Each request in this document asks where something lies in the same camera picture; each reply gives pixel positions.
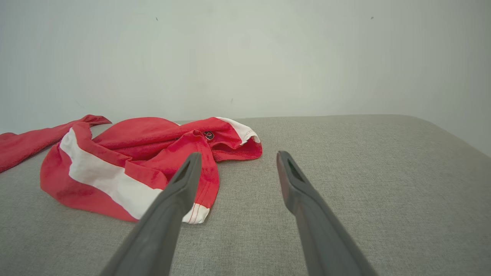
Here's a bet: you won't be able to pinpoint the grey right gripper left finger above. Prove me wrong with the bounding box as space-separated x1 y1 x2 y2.
101 152 203 276

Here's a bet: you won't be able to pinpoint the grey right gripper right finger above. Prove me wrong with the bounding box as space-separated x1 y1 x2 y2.
277 151 378 276

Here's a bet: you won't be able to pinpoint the red shorts with white band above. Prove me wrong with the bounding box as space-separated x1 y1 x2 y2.
40 116 263 225

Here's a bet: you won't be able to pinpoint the red and white jersey shirt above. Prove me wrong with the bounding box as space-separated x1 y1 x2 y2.
0 114 112 173

